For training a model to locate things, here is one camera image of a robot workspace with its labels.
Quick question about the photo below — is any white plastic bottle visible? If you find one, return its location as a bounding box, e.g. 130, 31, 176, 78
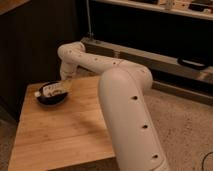
34, 83, 66, 98

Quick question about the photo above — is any dark wooden cabinet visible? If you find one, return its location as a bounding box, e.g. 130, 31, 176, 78
0, 0, 78, 120

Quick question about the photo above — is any black case handle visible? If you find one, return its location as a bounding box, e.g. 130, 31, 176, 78
177, 58, 210, 70

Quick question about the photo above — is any long beige case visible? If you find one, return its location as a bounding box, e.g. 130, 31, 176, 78
81, 37, 213, 85

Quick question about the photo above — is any wooden table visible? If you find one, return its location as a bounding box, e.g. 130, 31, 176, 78
8, 76, 114, 171

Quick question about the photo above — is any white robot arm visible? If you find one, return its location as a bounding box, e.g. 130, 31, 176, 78
57, 42, 171, 171

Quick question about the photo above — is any black ceramic bowl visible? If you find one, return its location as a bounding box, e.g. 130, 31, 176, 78
34, 81, 68, 105

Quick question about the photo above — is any wooden shelf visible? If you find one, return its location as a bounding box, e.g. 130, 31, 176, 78
95, 0, 213, 21

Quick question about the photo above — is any metal pole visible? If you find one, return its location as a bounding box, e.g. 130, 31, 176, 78
86, 0, 93, 40

